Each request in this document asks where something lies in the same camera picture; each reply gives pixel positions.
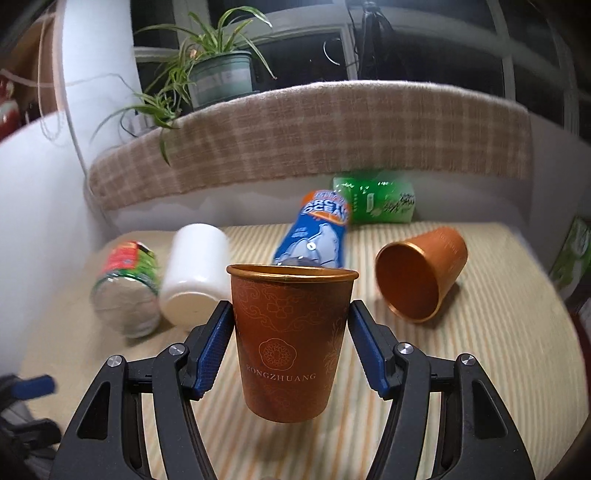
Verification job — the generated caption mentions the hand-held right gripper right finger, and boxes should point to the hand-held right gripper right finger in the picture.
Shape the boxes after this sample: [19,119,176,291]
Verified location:
[348,300,537,480]

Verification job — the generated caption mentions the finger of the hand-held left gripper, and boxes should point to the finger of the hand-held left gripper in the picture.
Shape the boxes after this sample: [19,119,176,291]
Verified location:
[11,376,56,398]

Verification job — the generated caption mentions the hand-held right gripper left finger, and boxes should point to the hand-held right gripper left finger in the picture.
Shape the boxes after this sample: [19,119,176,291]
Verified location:
[54,300,235,480]

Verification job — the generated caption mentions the orange patterned paper cup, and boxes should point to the orange patterned paper cup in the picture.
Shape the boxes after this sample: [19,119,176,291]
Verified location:
[226,263,360,424]

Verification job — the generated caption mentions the white plastic cup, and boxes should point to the white plastic cup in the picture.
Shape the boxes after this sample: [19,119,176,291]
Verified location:
[159,223,230,330]

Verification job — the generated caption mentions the plain orange paper cup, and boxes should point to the plain orange paper cup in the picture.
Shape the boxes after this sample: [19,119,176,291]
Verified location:
[374,226,468,324]

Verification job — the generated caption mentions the red and green labelled can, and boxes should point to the red and green labelled can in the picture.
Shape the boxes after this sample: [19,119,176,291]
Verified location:
[90,240,161,339]

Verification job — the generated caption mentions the striped beige mat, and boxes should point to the striped beige mat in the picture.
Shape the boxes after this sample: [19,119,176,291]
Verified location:
[18,220,587,480]

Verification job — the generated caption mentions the blue and orange drink can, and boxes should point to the blue and orange drink can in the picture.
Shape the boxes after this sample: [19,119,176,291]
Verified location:
[271,188,353,269]

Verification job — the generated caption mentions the beige plaid cushion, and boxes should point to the beige plaid cushion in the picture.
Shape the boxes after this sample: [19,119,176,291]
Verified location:
[89,81,532,214]

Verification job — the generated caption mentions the green and white box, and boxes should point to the green and white box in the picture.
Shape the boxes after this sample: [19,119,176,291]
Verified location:
[549,216,591,301]

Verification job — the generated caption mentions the green plant pot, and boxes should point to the green plant pot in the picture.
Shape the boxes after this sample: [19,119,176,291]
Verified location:
[189,51,254,110]

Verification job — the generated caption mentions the spider plant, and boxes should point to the spider plant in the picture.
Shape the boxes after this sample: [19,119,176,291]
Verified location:
[90,6,279,167]

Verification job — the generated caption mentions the thin white cord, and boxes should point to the thin white cord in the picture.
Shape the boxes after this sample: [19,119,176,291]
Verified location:
[38,18,139,144]

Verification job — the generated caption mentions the black hanging cable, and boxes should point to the black hanging cable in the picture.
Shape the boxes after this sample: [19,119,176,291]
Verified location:
[323,0,393,79]

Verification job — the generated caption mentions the white window frame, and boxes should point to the white window frame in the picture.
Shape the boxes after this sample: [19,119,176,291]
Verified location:
[134,0,583,134]

